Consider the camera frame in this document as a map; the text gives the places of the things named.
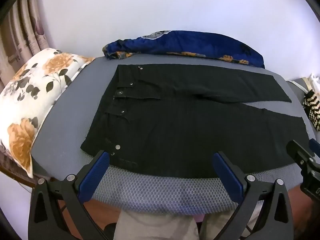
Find person's beige clothing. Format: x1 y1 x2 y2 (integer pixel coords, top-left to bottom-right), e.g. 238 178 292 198
114 209 264 240

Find wooden bed frame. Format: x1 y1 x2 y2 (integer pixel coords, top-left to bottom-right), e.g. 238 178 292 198
0 147 38 188

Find black and cream striped knit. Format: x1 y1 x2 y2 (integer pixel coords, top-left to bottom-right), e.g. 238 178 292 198
302 90 320 132

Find pink floral curtain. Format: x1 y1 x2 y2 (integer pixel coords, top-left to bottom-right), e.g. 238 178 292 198
0 0 50 88

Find white floral pillow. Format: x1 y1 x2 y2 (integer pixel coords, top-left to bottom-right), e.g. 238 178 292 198
0 47 96 178

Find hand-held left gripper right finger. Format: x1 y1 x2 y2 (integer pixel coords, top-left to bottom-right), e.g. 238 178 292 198
212 151 294 240

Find grey textured mat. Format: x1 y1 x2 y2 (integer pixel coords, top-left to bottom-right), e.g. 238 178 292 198
30 54 318 217

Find blue floral blanket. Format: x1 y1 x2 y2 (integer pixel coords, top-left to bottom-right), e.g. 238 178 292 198
101 30 265 68

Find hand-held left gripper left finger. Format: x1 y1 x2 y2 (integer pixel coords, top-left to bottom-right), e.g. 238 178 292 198
28 150 111 240

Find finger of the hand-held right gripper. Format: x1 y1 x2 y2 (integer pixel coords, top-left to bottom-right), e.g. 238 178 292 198
308 138 320 157
286 140 316 167

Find black pants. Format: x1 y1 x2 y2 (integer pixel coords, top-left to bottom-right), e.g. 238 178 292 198
80 64 310 179

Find white cloth with strap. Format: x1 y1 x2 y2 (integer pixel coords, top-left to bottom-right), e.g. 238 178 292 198
287 73 320 96

